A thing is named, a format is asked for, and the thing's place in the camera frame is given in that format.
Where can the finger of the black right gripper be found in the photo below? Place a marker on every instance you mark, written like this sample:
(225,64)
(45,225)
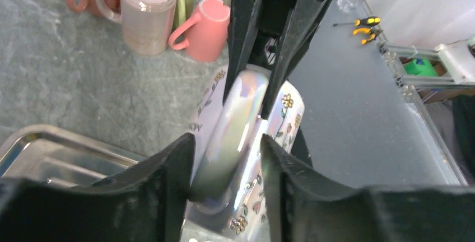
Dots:
(299,23)
(242,32)

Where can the green object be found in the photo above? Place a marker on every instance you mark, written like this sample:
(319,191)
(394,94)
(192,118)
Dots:
(420,67)

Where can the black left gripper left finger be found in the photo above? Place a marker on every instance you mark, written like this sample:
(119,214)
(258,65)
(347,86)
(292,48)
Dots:
(144,203)

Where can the yellow handled pliers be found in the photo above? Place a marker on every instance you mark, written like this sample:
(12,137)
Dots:
(371,34)

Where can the aluminium extrusion frame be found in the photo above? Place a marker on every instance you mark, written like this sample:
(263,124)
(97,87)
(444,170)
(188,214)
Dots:
(417,90)

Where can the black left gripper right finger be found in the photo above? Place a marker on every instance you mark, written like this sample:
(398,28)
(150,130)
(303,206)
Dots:
(304,205)

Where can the steel serving tray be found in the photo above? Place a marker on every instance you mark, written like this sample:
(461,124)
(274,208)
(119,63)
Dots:
(58,157)

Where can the pink lidded cup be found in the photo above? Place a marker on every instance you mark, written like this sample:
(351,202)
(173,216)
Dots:
(146,24)

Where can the clear glass mug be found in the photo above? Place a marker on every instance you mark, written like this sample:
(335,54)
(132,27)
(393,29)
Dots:
(227,179)

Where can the yellow black screwdriver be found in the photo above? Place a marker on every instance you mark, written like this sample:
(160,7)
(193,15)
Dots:
(369,21)

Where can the pink mug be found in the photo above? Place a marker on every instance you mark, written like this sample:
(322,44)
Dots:
(204,34)

